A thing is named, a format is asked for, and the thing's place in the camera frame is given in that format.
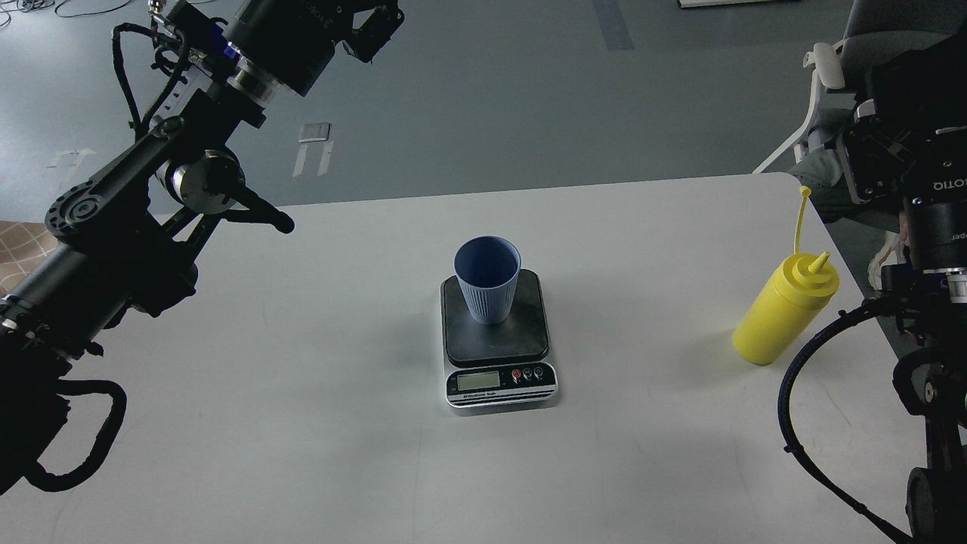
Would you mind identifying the yellow squeeze bottle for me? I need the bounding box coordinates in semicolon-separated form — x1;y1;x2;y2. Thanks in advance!
731;186;840;366

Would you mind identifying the blue ribbed plastic cup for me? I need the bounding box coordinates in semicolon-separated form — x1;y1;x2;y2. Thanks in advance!
453;236;522;325

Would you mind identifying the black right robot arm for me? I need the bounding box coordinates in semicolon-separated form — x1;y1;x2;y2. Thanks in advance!
777;113;966;543

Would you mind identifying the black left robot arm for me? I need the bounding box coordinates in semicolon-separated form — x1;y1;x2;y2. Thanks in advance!
2;1;404;492

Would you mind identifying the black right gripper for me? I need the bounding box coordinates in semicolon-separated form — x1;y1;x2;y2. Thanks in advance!
835;115;966;273

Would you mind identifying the black floor cable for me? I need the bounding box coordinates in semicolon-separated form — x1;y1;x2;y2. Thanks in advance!
0;0;133;19

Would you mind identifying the white office chair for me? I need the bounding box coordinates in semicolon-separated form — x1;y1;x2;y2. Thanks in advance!
754;1;966;175

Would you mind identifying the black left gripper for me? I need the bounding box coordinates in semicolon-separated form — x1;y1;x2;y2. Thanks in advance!
227;1;405;97

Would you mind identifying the digital kitchen scale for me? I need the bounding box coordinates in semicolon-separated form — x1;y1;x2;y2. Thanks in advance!
440;269;560;410

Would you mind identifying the grey floor plate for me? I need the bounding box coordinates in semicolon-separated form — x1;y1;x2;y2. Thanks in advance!
298;122;332;144

